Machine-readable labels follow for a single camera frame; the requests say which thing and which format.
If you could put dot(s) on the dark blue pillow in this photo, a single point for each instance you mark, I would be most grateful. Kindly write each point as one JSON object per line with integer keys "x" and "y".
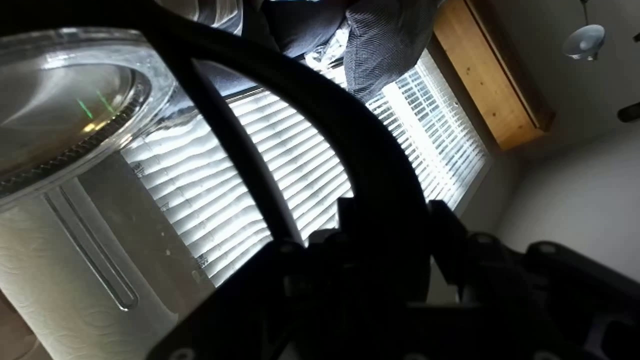
{"x": 384, "y": 40}

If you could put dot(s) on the black glass electric kettle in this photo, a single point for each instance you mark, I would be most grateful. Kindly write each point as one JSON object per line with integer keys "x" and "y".
{"x": 89, "y": 259}

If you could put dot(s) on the wooden window valance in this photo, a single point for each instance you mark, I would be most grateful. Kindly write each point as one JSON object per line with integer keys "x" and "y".
{"x": 490, "y": 84}

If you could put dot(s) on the white window blinds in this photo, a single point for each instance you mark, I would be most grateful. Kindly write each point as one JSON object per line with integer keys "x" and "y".
{"x": 199, "y": 191}

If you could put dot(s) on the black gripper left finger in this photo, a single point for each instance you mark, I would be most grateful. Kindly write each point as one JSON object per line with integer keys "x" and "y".
{"x": 284, "y": 299}

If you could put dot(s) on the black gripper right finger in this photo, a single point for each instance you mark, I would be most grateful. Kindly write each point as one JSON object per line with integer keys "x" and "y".
{"x": 555, "y": 303}

